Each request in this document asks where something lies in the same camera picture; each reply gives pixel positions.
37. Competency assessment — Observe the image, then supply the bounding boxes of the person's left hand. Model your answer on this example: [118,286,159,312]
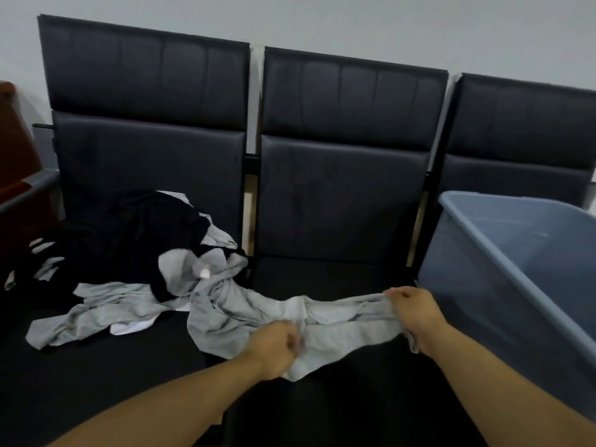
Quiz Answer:
[242,319,302,382]

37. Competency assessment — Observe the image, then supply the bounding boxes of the person's right hand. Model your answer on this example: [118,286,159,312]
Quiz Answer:
[382,286,450,359]

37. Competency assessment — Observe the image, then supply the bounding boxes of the blue-grey plastic bin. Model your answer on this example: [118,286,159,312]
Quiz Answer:
[417,190,596,422]

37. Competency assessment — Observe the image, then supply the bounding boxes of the grey tank top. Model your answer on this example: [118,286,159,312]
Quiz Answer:
[25,281,192,351]

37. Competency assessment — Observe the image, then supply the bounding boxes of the person's left forearm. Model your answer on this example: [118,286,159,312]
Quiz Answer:
[46,353,266,447]

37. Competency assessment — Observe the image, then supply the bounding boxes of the person's right forearm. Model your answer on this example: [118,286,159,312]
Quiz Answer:
[421,320,596,447]

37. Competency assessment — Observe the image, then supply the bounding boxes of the brown wooden cabinet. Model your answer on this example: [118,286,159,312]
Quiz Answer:
[0,81,61,256]

